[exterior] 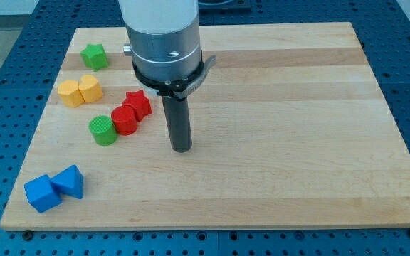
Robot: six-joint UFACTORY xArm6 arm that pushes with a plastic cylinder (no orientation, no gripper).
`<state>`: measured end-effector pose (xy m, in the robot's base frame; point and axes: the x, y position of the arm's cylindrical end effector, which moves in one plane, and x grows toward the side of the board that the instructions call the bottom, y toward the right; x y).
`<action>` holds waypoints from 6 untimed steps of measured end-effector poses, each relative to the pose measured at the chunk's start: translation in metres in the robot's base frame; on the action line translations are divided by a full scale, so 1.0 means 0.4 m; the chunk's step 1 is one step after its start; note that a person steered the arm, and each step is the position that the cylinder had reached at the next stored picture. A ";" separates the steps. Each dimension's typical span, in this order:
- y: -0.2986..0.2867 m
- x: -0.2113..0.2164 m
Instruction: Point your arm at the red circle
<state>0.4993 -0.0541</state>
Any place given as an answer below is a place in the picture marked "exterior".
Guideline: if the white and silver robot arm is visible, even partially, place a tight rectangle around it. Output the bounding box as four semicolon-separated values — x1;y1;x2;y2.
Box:
118;0;216;100

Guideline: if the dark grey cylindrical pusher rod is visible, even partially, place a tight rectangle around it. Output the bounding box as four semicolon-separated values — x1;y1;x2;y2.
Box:
162;97;192;153

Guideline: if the red star block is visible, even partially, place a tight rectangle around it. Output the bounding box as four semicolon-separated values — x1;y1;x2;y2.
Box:
122;90;152;122

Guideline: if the red cylinder block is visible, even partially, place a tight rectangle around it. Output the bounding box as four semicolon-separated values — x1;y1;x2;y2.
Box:
111;106;138;136

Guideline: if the light wooden board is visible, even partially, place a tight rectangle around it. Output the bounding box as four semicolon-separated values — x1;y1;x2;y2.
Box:
0;22;410;231

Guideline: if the green cylinder block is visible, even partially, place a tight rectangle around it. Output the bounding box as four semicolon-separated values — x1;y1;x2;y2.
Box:
88;115;117;146

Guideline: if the yellow heart block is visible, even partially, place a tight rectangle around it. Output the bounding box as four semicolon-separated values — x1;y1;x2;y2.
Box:
79;75;103;103

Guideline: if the green star block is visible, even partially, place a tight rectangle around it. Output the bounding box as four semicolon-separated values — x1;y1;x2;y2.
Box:
80;44;108;71

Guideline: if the yellow hexagon block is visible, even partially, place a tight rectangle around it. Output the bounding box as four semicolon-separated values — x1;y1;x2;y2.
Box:
57;80;85;107

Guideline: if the blue triangle block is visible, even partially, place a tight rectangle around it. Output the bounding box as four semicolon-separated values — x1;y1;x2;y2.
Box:
50;165;84;199

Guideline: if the blue cube block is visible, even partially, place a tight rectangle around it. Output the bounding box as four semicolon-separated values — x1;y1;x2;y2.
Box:
23;174;62;213

